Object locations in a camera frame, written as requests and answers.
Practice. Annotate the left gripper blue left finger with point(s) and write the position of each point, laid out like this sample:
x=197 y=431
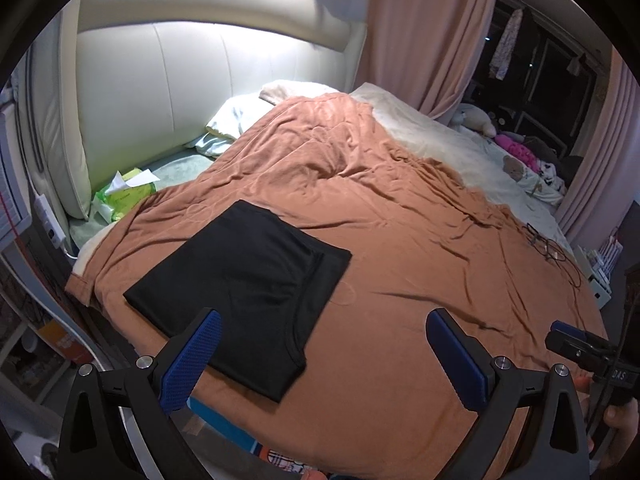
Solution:
x=184 y=358

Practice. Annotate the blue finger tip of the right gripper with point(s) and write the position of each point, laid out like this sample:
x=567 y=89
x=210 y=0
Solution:
x=568 y=330

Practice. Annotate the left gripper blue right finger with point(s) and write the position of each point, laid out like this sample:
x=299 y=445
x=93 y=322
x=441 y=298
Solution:
x=464 y=360

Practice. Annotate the black t-shirt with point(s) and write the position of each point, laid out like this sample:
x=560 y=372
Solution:
x=268 y=280

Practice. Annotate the person's right hand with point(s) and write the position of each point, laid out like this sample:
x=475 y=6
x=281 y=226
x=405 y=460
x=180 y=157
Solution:
x=623 y=419

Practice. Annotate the white bedside cabinet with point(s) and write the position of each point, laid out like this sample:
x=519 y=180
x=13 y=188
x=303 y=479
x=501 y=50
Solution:
x=598 y=283

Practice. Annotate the striped pink bag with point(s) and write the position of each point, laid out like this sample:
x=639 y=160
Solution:
x=610 y=251

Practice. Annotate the orange-brown blanket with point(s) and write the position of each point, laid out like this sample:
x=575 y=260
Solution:
x=373 y=401

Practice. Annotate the bear print pillow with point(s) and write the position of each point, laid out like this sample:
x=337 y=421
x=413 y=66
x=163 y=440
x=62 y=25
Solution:
x=546 y=186

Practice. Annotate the pink cloth on bed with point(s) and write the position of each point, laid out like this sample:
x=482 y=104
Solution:
x=519 y=151

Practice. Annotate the cream bed sheet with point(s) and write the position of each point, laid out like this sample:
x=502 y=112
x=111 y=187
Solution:
x=464 y=152

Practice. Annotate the green tissue pack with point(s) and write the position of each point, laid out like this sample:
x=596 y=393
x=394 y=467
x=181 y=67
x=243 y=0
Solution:
x=125 y=191

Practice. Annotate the white power strip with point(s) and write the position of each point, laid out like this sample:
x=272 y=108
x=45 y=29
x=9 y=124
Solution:
x=51 y=226

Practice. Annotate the pink curtain right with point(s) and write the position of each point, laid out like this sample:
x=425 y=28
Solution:
x=607 y=181

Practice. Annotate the pink curtain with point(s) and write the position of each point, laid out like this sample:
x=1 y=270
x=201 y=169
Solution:
x=607 y=181
x=424 y=52

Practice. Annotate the white plush toy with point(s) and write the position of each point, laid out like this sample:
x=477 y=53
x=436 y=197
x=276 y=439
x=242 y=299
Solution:
x=473 y=118

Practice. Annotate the white pillow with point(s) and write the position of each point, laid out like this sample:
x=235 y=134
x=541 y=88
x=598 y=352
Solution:
x=239 y=113

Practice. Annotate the hanging floral garment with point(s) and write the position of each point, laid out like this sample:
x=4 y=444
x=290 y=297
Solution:
x=500 y=61

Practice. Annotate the pink curtain left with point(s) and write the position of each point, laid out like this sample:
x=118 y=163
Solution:
x=424 y=52

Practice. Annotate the cream padded headboard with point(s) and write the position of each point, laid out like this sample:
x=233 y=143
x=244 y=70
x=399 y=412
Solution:
x=112 y=84

